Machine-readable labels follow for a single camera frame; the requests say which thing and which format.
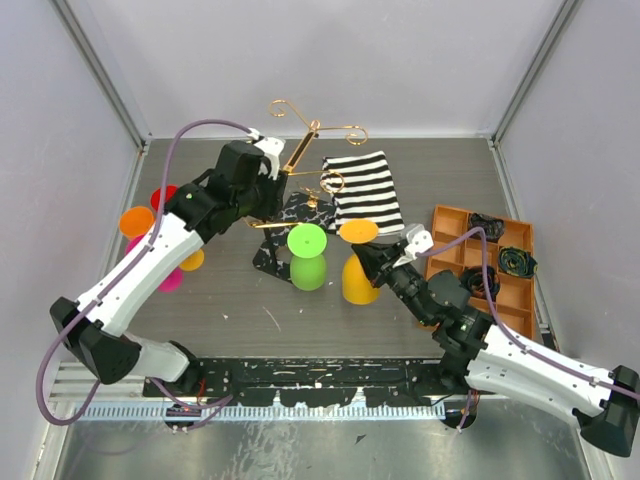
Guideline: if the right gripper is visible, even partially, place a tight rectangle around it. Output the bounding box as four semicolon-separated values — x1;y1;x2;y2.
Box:
353;239;433;326

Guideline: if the green plastic wine glass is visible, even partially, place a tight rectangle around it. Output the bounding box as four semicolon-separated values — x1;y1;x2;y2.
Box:
287;223;328;291

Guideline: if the yellow wine glass cluster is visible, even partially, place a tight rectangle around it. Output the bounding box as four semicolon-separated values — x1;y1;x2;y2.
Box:
179;249;205;272

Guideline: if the gold wine glass rack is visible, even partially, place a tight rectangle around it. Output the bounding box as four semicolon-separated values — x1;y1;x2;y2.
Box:
244;99;370;285

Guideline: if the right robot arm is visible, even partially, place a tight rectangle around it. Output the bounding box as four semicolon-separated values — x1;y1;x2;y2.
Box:
353;242;639;458

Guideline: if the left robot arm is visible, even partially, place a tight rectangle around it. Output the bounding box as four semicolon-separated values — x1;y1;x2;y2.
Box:
50;137;287;396

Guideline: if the red plastic wine glass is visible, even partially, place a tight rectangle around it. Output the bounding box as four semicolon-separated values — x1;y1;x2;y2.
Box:
149;184;178;211

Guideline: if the pink plastic wine glass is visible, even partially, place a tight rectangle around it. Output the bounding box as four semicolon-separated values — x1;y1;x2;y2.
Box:
124;236;183;293

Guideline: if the orange plastic wine glass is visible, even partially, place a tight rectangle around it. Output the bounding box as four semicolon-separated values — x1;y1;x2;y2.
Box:
118;206;155;239

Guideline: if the black white striped cloth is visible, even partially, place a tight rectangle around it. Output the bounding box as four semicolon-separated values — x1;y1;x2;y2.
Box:
321;151;405;236

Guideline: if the rolled dark sock middle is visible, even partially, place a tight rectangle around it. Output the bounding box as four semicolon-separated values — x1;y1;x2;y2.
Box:
459;266;501;301

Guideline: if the rolled dark sock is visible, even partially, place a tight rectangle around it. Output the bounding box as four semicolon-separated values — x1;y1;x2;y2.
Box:
467;212;506;243
459;266;501;301
498;246;538;279

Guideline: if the rolled dark sock top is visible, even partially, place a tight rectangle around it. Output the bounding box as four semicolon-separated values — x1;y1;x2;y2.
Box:
467;212;506;243

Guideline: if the rolled dark sock right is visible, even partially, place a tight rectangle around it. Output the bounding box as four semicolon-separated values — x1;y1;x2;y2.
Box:
498;246;538;279

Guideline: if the orange wooden compartment tray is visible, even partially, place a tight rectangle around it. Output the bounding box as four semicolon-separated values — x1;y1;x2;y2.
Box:
417;205;538;346

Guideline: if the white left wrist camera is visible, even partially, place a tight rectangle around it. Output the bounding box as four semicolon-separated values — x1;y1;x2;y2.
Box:
247;128;286;180

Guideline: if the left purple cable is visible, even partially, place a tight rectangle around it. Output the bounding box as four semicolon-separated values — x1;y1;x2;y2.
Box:
38;118;261;436

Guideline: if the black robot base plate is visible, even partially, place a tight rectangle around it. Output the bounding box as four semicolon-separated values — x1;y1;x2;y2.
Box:
167;357;468;408

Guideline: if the aluminium frame rail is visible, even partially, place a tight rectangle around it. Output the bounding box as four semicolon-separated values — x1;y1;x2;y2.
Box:
44;357;596;436

